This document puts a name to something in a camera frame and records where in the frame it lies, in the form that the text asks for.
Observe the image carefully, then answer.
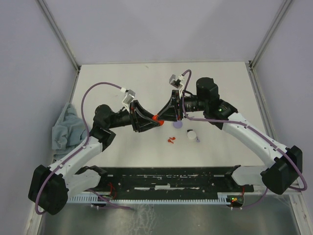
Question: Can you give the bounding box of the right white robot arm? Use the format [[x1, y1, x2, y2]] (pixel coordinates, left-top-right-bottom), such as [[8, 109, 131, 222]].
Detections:
[[157, 75, 303, 195]]

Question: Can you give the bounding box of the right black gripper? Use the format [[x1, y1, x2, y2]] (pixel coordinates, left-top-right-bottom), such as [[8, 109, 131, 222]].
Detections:
[[156, 90, 207, 122]]

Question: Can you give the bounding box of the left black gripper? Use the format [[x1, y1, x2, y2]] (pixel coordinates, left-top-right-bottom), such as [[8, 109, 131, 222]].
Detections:
[[108, 100, 160, 133]]

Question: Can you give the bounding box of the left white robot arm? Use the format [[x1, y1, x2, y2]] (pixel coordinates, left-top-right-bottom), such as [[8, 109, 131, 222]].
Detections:
[[28, 100, 163, 215]]

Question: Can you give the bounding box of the right aluminium frame post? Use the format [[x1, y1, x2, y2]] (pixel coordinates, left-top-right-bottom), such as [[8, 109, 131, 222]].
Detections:
[[249, 0, 294, 69]]

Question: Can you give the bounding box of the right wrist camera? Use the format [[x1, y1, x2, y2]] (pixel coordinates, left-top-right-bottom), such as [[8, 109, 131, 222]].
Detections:
[[169, 74, 185, 98]]

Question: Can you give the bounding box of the white earbud charging case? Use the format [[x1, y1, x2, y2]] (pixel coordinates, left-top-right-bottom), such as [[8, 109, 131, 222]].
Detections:
[[187, 131, 197, 140]]

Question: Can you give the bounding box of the red earbud charging case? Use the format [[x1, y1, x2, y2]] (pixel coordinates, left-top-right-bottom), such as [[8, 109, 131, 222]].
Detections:
[[152, 115, 164, 126]]

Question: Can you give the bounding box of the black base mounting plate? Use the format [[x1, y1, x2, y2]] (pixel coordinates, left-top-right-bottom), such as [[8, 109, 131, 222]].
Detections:
[[94, 167, 254, 193]]

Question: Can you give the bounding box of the blue-grey cloth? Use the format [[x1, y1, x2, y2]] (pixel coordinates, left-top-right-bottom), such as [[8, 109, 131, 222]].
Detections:
[[52, 103, 87, 161]]

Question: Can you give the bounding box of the aluminium frame post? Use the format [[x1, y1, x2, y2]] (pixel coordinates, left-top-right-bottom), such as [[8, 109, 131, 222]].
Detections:
[[249, 0, 294, 69], [36, 0, 80, 71]]

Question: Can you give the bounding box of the left aluminium frame post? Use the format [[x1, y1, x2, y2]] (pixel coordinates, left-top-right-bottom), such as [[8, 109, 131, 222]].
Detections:
[[36, 0, 80, 71]]

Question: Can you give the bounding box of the white slotted cable duct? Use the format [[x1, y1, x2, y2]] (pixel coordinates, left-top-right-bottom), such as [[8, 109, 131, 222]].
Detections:
[[68, 192, 233, 203]]

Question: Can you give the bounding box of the purple earbud charging case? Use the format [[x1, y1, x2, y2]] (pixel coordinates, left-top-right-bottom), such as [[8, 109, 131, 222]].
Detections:
[[173, 120, 183, 129]]

